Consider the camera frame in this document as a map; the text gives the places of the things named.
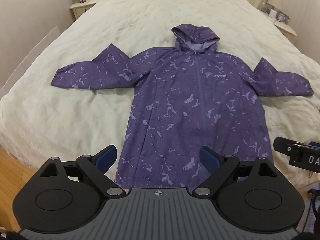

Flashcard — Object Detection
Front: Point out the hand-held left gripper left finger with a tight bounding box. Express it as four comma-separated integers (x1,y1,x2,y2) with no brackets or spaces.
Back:
37,145,126,199

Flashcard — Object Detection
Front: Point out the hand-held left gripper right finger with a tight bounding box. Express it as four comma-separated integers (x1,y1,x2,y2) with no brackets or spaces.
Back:
195,146,278,198

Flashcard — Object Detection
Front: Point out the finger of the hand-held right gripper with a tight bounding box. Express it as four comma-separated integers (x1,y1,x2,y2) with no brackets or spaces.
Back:
273,136,298,158

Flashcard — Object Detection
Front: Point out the purple patterned hooded jacket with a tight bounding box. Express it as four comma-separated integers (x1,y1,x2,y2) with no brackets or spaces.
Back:
51,24,314,188

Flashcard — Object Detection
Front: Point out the bed with white blanket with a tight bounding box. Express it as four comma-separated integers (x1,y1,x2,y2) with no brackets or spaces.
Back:
0,0,320,189

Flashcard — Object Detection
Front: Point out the cream nightstand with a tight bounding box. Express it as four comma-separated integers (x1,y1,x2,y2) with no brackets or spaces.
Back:
273,19,298,40
69,0,98,21

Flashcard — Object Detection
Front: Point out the cream table lamp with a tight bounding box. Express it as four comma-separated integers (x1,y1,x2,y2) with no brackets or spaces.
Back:
266,0,283,12

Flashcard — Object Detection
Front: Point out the black cable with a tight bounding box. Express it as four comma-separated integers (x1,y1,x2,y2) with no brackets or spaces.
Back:
307,187,320,232

